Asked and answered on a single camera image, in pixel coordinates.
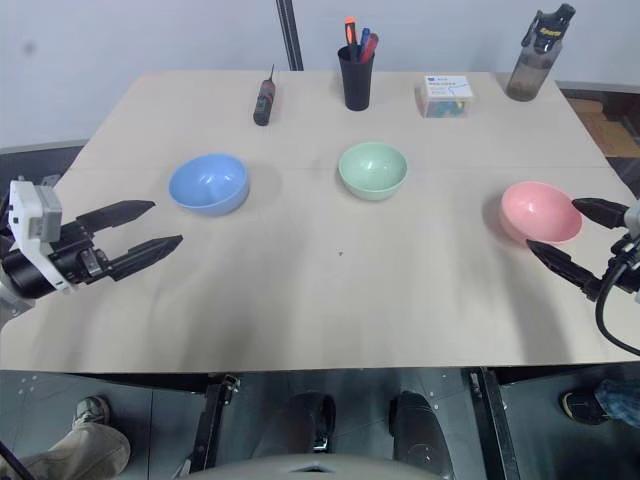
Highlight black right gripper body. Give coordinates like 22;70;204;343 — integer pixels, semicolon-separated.
597;235;640;301

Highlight red pen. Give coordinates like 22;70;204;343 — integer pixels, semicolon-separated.
358;32;380;65

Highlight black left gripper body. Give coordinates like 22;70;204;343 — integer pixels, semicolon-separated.
47;217;114;288

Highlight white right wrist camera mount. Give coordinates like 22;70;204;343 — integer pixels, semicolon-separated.
621;198;640;237

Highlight dark water bottle black lid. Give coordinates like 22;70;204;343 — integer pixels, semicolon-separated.
505;3;577;103

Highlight grey sneaker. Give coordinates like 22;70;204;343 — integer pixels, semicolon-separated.
73;395;112;427

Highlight black table leg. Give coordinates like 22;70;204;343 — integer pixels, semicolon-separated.
468;367;522;480
191;373;243;474

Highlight pink-red bowl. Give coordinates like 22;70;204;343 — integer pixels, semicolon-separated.
498;181;584;246

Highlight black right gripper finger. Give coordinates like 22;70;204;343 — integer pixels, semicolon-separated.
525;238;604;302
572;197;630;231

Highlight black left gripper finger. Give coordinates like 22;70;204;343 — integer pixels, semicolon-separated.
106;233;184;282
75;200;157;234

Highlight grey rounded robot body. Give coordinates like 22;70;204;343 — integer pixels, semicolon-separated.
176;451;452;480

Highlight black metal post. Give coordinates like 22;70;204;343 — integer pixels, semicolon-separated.
274;0;305;73

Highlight black sneaker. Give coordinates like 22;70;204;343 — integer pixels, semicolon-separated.
559;390;609;427

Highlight clear box with white label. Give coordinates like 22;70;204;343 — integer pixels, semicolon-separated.
418;74;476;121

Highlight khaki trouser leg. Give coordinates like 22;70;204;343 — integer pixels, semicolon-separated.
13;422;133;480

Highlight green bowl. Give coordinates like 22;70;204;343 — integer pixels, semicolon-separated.
337;141;409;203

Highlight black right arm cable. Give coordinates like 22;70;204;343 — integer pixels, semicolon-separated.
594;249;640;358

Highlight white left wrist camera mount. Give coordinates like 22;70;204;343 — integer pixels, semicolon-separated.
8;177;79;294

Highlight blue jeans leg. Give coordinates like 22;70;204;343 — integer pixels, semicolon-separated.
594;377;640;429

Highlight blue bowl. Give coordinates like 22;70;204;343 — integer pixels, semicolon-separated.
167;153;250;218

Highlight black pen cup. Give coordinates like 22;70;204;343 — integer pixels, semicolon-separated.
337;44;376;112

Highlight black and red screwdriver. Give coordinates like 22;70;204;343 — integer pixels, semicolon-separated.
252;63;279;127

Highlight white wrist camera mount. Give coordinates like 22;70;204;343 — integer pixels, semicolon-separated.
8;177;79;294
621;198;640;237

